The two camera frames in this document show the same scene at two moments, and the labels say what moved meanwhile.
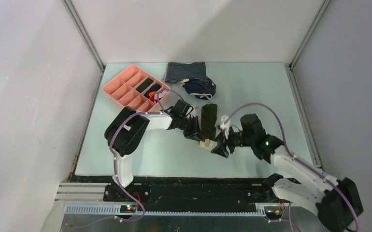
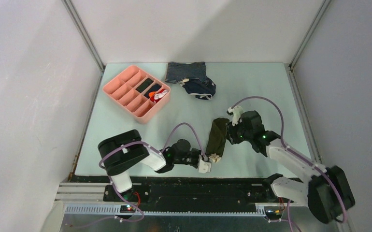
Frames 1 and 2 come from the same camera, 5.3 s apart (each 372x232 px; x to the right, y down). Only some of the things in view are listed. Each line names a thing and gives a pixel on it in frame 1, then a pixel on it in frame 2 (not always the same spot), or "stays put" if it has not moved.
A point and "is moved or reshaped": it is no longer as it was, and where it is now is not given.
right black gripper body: [240, 139] stays put
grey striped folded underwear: [177, 72] stays put
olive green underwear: [208, 122] is moved or reshaped
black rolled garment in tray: [143, 86] stays put
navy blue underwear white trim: [203, 88] stays put
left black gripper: [193, 133] -> [198, 153]
